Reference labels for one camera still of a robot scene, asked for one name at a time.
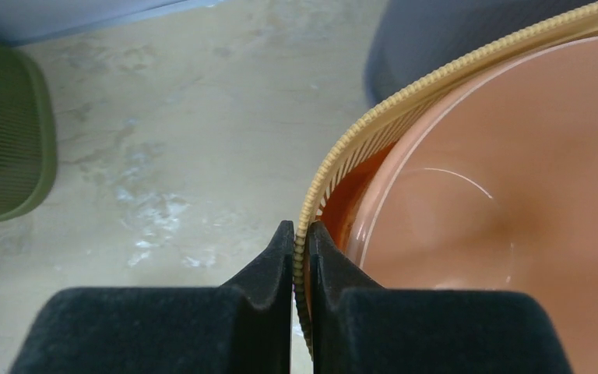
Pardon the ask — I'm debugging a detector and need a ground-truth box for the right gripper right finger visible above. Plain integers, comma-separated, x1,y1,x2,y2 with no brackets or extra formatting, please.
308,222,572,373

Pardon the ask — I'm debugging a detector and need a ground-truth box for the olive green waste bin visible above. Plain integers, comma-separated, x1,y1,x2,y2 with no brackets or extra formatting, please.
0,45,58,222

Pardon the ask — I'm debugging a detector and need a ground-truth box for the yellow mesh waste bin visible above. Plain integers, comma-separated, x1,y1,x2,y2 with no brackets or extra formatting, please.
293,1,598,351

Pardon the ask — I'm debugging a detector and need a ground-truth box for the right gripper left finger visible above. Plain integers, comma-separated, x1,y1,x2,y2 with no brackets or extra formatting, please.
10,221,294,373

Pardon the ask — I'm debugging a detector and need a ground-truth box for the orange smooth bucket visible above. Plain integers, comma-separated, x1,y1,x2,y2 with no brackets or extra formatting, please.
322,36,598,373

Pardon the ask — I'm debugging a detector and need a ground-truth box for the dark grey mesh bin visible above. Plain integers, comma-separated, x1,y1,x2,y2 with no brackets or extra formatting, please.
364,0,588,107

